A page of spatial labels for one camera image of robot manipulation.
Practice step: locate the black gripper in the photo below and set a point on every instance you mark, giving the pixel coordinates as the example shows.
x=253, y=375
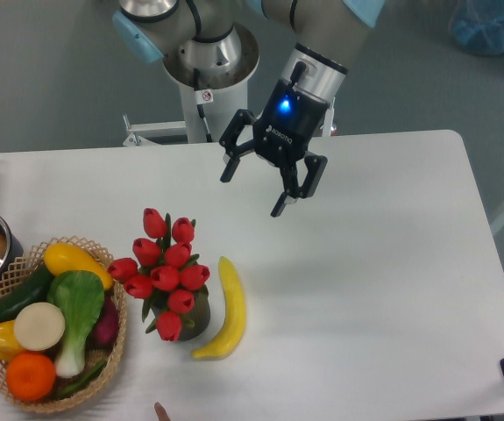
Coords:
x=288, y=127

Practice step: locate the red tulip bouquet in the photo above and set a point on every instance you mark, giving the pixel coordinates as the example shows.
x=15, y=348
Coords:
x=163, y=260

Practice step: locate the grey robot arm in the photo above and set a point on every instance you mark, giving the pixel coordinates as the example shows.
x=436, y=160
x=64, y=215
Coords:
x=330, y=36

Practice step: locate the dark grey ribbed vase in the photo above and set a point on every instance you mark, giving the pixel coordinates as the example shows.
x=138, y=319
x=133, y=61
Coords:
x=181, y=315

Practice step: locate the person fingertip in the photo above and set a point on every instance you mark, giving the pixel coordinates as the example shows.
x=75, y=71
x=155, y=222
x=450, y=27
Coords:
x=161, y=412

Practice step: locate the yellow banana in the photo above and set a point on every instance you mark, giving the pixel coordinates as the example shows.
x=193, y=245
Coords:
x=232, y=331

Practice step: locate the yellow squash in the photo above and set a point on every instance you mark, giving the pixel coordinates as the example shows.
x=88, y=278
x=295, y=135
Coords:
x=63, y=257

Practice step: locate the green bok choy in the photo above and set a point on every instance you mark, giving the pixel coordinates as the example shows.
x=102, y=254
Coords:
x=79, y=295

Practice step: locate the purple sweet potato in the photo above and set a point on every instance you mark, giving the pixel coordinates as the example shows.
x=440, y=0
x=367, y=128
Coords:
x=106, y=328

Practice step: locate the woven wicker basket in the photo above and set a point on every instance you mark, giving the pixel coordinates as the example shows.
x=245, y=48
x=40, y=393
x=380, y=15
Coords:
x=110, y=356

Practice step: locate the dark green cucumber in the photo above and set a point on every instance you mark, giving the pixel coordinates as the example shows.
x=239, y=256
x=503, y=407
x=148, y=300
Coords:
x=32, y=290

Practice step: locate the green bean pod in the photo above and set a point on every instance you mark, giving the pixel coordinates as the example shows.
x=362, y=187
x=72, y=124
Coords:
x=80, y=384

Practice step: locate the blue plastic bag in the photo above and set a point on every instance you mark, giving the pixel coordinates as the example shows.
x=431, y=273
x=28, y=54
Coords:
x=478, y=27

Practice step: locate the white round radish slice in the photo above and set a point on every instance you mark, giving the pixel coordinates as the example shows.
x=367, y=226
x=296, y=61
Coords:
x=39, y=326

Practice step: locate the yellow bell pepper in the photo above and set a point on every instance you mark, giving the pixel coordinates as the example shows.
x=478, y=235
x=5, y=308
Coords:
x=9, y=345

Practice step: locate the orange fruit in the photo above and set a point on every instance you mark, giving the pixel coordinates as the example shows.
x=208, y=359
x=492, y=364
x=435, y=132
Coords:
x=30, y=376

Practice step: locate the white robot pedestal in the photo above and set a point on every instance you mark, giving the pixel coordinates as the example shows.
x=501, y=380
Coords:
x=212, y=79

